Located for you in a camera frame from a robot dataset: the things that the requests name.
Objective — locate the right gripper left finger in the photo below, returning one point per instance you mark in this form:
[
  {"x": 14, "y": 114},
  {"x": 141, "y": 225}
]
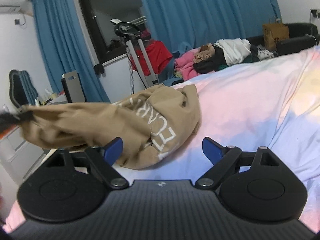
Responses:
[{"x": 90, "y": 169}]

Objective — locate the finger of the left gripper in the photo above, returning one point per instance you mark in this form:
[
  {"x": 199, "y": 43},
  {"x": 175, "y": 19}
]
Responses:
[{"x": 8, "y": 120}]

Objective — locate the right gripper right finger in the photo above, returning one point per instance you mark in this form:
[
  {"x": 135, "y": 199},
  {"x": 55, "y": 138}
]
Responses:
[{"x": 235, "y": 169}]

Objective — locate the tan printed sweatshirt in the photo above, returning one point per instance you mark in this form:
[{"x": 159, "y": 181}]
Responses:
[{"x": 152, "y": 124}]

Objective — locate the wavy black framed mirror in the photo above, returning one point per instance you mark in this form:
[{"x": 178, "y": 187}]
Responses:
[{"x": 21, "y": 89}]

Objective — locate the white dressing table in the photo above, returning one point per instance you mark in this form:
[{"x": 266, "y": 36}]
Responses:
[{"x": 19, "y": 158}]

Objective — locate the pastel tie-dye bed sheet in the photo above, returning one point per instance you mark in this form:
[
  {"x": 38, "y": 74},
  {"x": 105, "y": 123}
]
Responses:
[{"x": 272, "y": 103}]

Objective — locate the black and white chair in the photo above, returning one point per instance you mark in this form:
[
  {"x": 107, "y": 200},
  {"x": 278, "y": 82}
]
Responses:
[{"x": 72, "y": 87}]

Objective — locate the left blue curtain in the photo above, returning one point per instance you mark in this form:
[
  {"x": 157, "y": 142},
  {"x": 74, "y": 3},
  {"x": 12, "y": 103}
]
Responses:
[{"x": 63, "y": 48}]

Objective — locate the blue curtain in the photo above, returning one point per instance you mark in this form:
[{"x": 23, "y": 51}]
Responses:
[
  {"x": 63, "y": 48},
  {"x": 185, "y": 24}
]

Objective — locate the black garment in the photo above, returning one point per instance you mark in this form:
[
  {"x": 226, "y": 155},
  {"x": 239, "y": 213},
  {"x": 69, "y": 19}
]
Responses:
[{"x": 213, "y": 64}]

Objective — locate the pink garment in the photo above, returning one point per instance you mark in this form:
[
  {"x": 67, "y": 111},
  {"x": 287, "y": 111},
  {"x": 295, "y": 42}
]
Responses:
[{"x": 184, "y": 65}]

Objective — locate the small tan garment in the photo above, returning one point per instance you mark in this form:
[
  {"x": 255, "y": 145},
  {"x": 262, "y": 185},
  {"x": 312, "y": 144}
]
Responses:
[{"x": 204, "y": 53}]

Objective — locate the white garment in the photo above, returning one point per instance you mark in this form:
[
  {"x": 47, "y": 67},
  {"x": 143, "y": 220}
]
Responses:
[{"x": 234, "y": 50}]

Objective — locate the red garment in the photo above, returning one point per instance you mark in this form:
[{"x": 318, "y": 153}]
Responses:
[{"x": 158, "y": 54}]

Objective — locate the brown paper bag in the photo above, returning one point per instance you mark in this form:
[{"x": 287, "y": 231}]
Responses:
[{"x": 274, "y": 31}]

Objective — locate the black sofa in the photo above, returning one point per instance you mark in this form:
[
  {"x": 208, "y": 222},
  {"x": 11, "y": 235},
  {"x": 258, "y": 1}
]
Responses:
[{"x": 302, "y": 36}]

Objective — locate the dark window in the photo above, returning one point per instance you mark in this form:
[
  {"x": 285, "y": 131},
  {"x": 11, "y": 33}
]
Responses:
[{"x": 98, "y": 15}]

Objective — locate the right blue curtain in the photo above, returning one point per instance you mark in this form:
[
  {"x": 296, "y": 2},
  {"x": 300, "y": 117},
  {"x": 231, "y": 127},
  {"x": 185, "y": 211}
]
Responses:
[{"x": 185, "y": 24}]

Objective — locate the silver tripod with camera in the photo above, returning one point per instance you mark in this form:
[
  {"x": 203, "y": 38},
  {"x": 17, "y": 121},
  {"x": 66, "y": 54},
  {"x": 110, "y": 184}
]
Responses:
[{"x": 131, "y": 35}]

